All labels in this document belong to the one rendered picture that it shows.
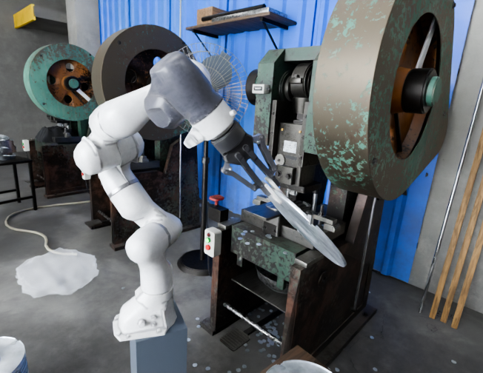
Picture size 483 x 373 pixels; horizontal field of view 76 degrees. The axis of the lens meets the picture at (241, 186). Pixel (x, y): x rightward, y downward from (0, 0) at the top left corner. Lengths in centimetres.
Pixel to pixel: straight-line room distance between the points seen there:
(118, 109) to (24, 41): 680
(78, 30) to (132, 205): 529
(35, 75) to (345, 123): 344
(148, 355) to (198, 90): 94
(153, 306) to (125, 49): 175
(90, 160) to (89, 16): 539
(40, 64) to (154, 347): 329
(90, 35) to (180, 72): 565
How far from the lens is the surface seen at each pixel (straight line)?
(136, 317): 120
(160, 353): 128
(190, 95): 63
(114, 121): 89
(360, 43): 99
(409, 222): 257
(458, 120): 246
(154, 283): 114
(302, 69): 146
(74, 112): 409
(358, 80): 96
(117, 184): 108
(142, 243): 101
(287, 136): 147
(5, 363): 164
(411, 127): 159
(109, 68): 235
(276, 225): 146
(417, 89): 125
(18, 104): 757
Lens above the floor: 125
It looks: 15 degrees down
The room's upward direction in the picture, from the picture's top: 4 degrees clockwise
